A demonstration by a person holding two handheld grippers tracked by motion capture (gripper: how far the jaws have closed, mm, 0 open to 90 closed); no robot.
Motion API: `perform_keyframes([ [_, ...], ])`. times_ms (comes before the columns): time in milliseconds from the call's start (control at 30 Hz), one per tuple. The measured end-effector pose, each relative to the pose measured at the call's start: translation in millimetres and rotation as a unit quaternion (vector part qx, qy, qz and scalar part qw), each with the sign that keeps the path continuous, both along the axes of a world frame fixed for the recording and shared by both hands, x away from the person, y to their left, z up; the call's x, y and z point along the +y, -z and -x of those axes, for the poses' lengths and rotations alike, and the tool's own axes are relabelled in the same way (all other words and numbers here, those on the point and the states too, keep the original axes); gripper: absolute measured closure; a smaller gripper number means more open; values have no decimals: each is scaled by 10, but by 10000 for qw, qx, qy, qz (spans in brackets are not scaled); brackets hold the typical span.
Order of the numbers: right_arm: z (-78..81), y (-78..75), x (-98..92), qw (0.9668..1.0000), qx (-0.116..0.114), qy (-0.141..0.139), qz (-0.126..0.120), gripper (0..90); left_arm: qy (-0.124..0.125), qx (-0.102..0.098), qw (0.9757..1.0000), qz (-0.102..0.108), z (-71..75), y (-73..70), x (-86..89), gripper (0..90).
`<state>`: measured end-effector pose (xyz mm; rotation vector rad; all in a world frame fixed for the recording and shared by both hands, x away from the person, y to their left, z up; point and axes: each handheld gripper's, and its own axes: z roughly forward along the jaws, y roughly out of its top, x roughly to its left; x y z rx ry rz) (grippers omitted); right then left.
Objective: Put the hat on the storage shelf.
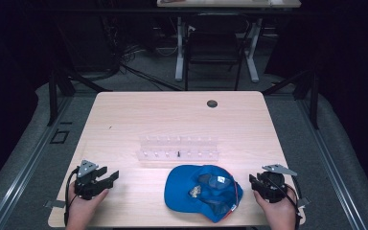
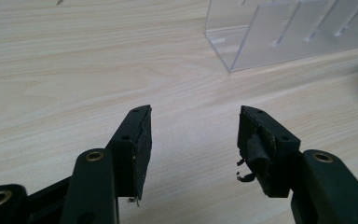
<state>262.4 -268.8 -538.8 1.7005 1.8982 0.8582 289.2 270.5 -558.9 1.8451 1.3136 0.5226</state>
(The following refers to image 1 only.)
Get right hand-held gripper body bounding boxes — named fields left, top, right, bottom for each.
left=256, top=163, right=298, bottom=204

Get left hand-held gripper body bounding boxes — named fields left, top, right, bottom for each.
left=74, top=159, right=111, bottom=201

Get person's left hand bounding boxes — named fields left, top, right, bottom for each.
left=66, top=182, right=109, bottom=230

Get person's right hand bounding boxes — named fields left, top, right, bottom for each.
left=253, top=185, right=298, bottom=230

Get grey tab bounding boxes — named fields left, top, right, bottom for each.
left=43, top=198, right=67, bottom=209
left=296, top=196, right=311, bottom=209

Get blue baseball cap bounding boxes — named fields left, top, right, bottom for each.
left=163, top=164, right=244, bottom=224

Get clear acrylic rack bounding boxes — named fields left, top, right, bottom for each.
left=135, top=135, right=221, bottom=162

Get black metal stand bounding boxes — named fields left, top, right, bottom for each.
left=261, top=68, right=321, bottom=130
left=45, top=65, right=113, bottom=127

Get white-legged desk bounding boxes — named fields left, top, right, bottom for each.
left=155, top=0, right=303, bottom=83

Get black chair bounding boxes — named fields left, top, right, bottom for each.
left=183, top=12, right=253, bottom=92

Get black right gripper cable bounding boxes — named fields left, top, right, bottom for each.
left=266, top=174, right=303, bottom=230

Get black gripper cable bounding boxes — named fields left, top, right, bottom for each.
left=266, top=174, right=303, bottom=230
left=63, top=167, right=80, bottom=226

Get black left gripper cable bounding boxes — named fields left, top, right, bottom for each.
left=63, top=167, right=80, bottom=226

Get grey metal floor rail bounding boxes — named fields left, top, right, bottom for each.
left=295, top=97, right=368, bottom=230
left=0, top=95, right=75, bottom=230

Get black floor cables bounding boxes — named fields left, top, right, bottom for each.
left=106, top=18, right=184, bottom=93

